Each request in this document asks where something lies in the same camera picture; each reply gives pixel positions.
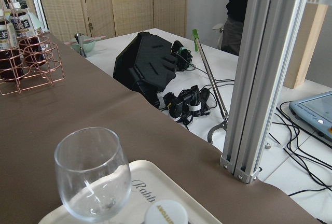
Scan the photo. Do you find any tea bottle white cap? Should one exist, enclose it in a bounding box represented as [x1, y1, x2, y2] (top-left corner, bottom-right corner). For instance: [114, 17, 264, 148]
[144, 200, 189, 224]
[1, 9, 23, 81]
[9, 2, 48, 69]

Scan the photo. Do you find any copper wire bottle basket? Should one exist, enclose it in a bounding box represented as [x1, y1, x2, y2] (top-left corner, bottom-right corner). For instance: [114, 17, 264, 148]
[1, 0, 65, 95]

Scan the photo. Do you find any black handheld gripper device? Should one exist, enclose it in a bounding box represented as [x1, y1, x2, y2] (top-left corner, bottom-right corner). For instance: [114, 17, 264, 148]
[154, 85, 211, 127]

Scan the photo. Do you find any metal reacher grabber stick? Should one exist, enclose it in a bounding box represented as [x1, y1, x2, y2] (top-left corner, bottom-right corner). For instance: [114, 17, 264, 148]
[192, 29, 229, 144]

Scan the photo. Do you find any cream rabbit tray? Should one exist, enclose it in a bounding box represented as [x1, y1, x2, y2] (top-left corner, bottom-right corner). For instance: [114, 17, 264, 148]
[38, 159, 222, 224]

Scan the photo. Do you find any green bowl on desk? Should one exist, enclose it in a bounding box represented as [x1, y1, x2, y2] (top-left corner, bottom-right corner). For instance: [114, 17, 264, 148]
[71, 40, 95, 53]

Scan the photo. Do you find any steel cocktail jigger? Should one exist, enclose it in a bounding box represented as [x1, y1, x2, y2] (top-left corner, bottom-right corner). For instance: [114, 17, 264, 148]
[74, 33, 87, 58]

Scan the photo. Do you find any clear wine glass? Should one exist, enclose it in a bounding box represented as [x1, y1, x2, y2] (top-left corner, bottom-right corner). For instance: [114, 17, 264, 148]
[54, 127, 131, 223]

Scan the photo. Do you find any bamboo folding screen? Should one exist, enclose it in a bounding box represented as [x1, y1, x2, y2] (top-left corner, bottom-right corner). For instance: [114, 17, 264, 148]
[40, 0, 187, 41]

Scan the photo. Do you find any person in black top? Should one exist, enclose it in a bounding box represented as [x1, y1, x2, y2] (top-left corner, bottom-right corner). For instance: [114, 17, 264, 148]
[221, 0, 247, 55]

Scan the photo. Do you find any blue teach pendant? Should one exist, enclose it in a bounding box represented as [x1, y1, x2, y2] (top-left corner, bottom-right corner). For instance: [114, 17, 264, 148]
[289, 91, 331, 143]

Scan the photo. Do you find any aluminium frame post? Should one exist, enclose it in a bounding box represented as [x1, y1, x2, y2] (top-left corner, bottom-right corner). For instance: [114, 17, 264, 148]
[220, 0, 307, 184]

